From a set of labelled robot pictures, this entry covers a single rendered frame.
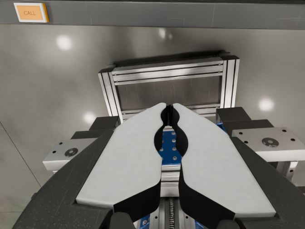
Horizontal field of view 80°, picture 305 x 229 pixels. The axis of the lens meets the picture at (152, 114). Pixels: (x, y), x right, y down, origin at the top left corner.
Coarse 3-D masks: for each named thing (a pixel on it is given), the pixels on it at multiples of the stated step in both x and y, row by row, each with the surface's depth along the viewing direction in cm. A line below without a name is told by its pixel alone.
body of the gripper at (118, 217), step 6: (114, 216) 5; (120, 216) 5; (126, 216) 5; (114, 222) 5; (120, 222) 5; (126, 222) 5; (132, 222) 5; (222, 222) 5; (228, 222) 5; (234, 222) 5; (114, 228) 5; (120, 228) 5; (126, 228) 5; (132, 228) 5; (216, 228) 5; (222, 228) 5; (228, 228) 5; (234, 228) 5
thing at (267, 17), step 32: (0, 0) 33; (32, 0) 33; (64, 0) 33; (96, 0) 32; (128, 0) 32; (160, 0) 32; (192, 0) 31; (224, 0) 31; (256, 0) 31; (288, 0) 30
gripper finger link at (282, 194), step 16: (240, 144) 8; (256, 160) 7; (256, 176) 7; (272, 176) 7; (272, 192) 6; (288, 192) 6; (288, 208) 6; (304, 208) 6; (240, 224) 5; (256, 224) 5; (272, 224) 5; (288, 224) 5; (304, 224) 5
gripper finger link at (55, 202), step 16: (96, 144) 8; (80, 160) 7; (96, 160) 7; (64, 176) 7; (80, 176) 7; (48, 192) 6; (64, 192) 6; (32, 208) 6; (48, 208) 6; (64, 208) 6; (80, 208) 6; (96, 208) 6; (16, 224) 5; (32, 224) 5; (48, 224) 5; (64, 224) 5; (80, 224) 5; (96, 224) 5
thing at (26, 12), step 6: (18, 6) 32; (24, 6) 32; (30, 6) 32; (36, 6) 32; (24, 12) 33; (30, 12) 32; (36, 12) 32; (24, 18) 33; (30, 18) 33; (36, 18) 33; (42, 18) 33; (48, 18) 34
